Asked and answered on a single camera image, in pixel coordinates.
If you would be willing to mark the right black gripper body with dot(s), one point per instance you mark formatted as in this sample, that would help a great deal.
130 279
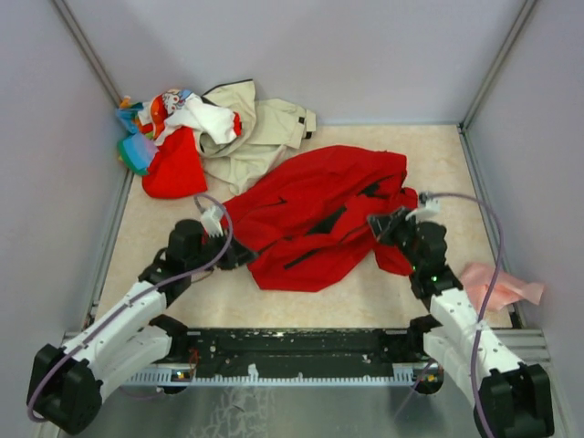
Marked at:
402 235

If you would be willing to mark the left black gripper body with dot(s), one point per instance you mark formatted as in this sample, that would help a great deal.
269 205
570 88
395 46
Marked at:
229 258

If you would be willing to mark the red zip jacket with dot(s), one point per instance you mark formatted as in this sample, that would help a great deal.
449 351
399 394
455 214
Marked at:
307 220

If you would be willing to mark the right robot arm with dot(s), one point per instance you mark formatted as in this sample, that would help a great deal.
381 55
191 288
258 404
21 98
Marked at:
509 397

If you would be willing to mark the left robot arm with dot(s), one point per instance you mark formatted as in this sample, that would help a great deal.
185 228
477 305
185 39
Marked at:
69 383

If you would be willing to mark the beige jacket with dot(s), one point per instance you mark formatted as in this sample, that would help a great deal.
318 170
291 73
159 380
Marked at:
271 130

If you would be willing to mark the pink cloth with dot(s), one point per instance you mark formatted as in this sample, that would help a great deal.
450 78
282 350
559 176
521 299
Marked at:
476 278

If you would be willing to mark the red cloth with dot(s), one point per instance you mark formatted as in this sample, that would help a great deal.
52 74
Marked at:
175 171

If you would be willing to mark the colourful striped cloth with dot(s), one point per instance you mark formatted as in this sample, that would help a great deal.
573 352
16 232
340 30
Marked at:
137 150

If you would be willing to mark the white printed shirt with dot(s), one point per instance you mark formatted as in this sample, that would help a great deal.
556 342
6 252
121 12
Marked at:
174 109

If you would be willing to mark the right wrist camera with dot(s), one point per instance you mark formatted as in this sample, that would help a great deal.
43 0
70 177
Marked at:
428 207

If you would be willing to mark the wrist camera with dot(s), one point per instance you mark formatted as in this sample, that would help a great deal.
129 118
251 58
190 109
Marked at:
211 220
428 207

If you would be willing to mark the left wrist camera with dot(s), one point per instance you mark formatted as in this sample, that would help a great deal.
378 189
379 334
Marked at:
211 220

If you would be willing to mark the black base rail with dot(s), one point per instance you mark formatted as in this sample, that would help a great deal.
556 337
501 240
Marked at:
288 353

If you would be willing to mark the aluminium frame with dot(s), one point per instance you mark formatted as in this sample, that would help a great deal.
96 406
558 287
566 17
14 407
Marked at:
394 76

